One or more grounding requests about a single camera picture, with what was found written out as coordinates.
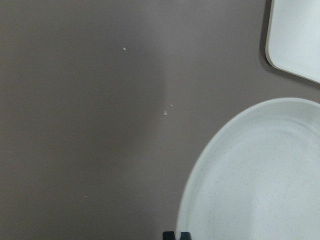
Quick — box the cream round plate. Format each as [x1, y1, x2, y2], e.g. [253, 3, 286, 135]
[175, 98, 320, 240]

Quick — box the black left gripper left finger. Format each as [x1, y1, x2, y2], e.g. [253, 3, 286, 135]
[162, 231, 176, 240]

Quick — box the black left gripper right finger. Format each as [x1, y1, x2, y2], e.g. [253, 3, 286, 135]
[180, 232, 192, 240]

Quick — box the cream rectangular rabbit tray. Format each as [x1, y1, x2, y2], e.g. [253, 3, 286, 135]
[265, 0, 320, 83]

